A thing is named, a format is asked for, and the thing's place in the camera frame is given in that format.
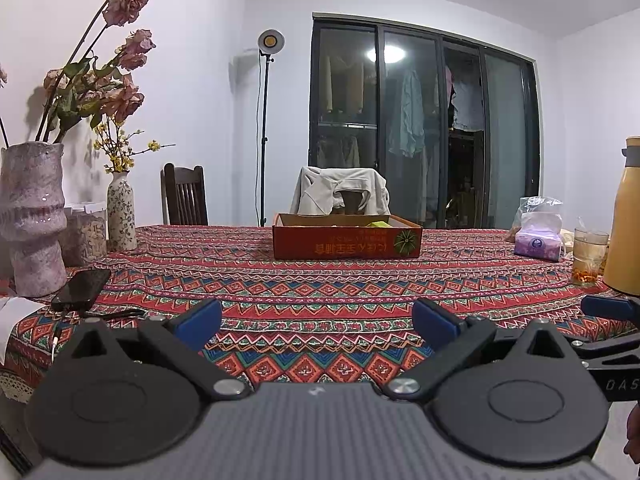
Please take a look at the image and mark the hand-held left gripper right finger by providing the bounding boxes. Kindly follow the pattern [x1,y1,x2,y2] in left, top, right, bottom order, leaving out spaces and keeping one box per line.
[385,298,587,403]

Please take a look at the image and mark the small floral vase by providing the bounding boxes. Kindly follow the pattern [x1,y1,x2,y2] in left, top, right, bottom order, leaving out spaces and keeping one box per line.
[106,171,138,252]

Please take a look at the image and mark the dark wooden chair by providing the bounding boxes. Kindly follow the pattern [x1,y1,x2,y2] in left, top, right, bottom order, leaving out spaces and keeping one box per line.
[160,162,209,226]

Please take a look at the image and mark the orange cardboard box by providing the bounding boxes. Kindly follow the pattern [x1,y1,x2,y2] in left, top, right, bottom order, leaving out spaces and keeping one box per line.
[272,212,423,261]

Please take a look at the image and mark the hanging light blue shirt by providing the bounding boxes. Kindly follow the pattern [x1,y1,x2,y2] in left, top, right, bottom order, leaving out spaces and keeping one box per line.
[387,69,427,159]

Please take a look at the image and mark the dried pink roses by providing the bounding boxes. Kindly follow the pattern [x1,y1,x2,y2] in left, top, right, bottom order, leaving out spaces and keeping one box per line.
[0,0,161,146]

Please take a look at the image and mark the glass cup with tea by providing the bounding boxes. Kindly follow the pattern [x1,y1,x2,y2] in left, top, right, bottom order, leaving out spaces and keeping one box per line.
[571,227,610,288]

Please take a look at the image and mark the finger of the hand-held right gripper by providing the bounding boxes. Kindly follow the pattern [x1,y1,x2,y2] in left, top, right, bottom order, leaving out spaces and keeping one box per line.
[581,295,640,333]

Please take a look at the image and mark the clear plastic bag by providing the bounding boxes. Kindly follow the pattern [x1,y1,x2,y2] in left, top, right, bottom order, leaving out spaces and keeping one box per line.
[517,196,563,231]

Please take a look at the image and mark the purple tissue pack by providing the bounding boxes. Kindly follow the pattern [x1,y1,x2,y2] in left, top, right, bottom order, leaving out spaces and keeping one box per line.
[514,212,565,262]

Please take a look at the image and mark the white paper sheet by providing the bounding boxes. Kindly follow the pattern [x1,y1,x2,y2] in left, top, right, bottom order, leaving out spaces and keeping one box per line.
[0,296,37,366]

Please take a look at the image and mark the black smartphone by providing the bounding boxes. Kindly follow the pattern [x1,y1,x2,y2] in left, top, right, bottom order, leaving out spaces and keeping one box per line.
[50,268,112,313]

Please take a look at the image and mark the floor lamp on stand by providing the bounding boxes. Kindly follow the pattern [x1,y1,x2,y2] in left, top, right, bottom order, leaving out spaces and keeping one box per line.
[257,29,286,227]

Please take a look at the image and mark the large pink ceramic vase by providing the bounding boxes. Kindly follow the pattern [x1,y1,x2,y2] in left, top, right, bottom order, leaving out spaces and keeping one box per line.
[0,142,68,298]

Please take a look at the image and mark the black sliding glass door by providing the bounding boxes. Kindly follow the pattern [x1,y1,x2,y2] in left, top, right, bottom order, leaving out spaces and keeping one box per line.
[310,14,543,230]

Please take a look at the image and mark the person's right hand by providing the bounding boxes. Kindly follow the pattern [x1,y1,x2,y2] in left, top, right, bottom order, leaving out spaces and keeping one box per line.
[625,402,640,461]

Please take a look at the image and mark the clear food container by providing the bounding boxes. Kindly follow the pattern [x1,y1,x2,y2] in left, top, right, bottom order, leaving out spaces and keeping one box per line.
[60,202,108,267]

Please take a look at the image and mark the yellow flower sprigs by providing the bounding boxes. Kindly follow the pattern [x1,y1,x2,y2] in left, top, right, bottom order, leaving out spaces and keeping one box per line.
[92,119,176,176]

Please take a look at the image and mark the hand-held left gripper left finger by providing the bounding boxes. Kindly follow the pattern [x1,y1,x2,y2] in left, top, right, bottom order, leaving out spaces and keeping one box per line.
[57,300,253,403]

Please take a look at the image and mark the jacket-covered wooden chair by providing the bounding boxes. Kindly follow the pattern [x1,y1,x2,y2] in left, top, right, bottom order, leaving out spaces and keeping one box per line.
[334,190,372,216]

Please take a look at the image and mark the beige jacket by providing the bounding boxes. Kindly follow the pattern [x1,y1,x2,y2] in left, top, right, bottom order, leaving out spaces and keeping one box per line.
[290,166,392,217]

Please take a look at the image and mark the yellow thermos bottle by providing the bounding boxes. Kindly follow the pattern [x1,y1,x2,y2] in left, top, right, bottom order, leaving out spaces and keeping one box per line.
[602,136,640,297]

